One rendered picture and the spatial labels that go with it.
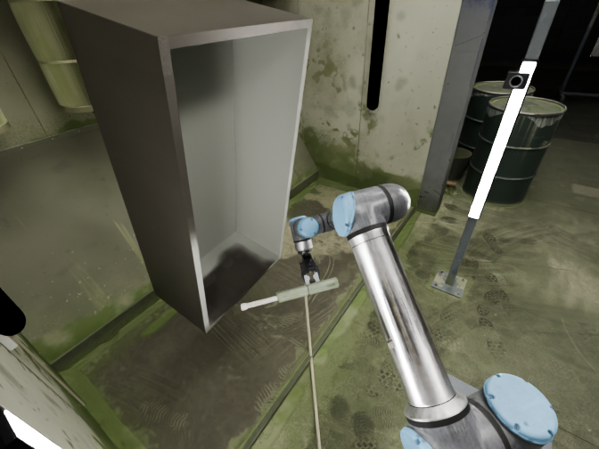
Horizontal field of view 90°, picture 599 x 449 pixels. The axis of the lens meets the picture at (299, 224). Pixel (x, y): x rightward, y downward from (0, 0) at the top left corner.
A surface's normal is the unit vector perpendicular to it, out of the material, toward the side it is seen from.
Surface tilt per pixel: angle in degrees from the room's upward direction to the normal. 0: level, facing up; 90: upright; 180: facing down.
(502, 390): 5
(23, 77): 90
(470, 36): 90
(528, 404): 5
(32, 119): 90
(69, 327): 57
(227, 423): 0
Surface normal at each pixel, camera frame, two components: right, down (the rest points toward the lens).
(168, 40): 0.83, 0.45
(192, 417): -0.04, -0.80
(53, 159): 0.66, -0.18
